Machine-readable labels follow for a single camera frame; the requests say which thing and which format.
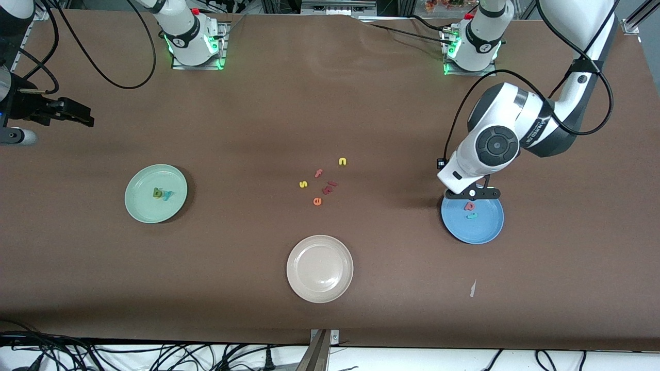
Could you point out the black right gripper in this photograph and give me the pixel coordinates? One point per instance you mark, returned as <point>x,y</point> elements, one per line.
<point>25,106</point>

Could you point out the teal foam letter y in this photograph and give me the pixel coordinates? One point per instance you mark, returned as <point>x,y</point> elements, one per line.
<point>167,195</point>

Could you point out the pink foam letter p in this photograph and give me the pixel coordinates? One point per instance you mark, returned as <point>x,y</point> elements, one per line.
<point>468,205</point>

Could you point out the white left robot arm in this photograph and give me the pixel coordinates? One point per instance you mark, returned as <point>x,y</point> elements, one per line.
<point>495,144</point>

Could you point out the green plastic plate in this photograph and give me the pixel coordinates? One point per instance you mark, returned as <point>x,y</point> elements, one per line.
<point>144,211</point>

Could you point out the grey background box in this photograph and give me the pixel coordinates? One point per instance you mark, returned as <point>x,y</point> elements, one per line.
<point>337,7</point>

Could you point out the beige plastic plate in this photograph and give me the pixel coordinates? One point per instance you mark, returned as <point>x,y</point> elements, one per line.
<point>319,269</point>

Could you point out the orange artificial flowers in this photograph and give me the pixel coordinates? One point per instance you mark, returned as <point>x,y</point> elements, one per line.
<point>443,5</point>

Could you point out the blue plastic plate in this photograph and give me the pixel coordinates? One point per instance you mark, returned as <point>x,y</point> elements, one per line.
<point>484,229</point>

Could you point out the white tape scrap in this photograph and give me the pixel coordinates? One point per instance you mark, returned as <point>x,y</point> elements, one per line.
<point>473,289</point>

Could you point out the aluminium frame rail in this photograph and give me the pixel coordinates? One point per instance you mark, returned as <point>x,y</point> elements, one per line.
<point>28,36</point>
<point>637,18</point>

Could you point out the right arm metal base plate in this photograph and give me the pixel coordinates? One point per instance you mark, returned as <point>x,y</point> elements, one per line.
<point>219,51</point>

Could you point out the dark camera mount post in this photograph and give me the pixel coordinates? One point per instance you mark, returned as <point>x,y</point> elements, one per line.
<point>314,355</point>

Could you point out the grey metal bracket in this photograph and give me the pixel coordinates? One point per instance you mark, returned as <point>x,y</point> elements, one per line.
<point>334,337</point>

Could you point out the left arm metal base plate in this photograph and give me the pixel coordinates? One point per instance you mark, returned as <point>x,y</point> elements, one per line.
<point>490,72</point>

